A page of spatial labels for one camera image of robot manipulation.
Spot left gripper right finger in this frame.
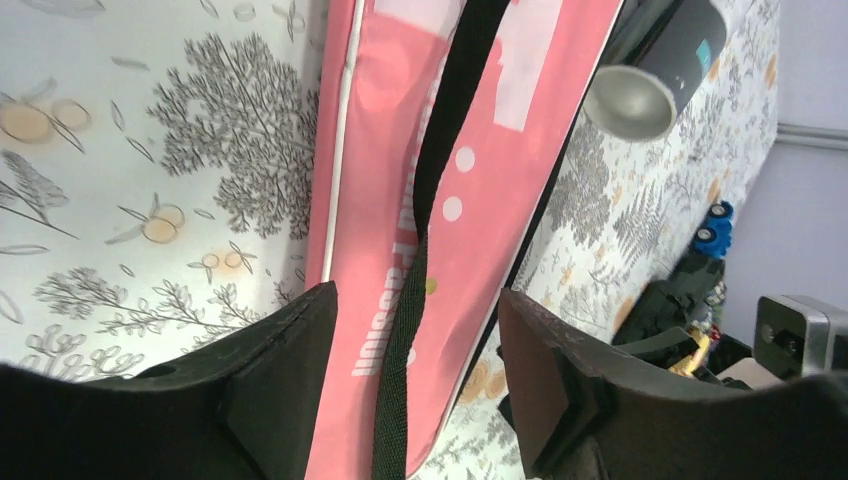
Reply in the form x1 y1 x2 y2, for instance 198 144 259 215
499 290 847 479

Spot pink racket bag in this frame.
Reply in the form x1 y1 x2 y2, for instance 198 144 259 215
306 1 621 479

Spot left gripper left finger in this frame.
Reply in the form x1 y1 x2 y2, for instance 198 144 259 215
1 282 338 480

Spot black poker chip case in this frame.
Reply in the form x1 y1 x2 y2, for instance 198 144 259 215
612 253 753 385

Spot blue toy car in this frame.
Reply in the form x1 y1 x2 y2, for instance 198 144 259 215
692 200 735 259

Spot black shuttlecock tube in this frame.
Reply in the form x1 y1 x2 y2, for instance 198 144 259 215
583 0 728 142

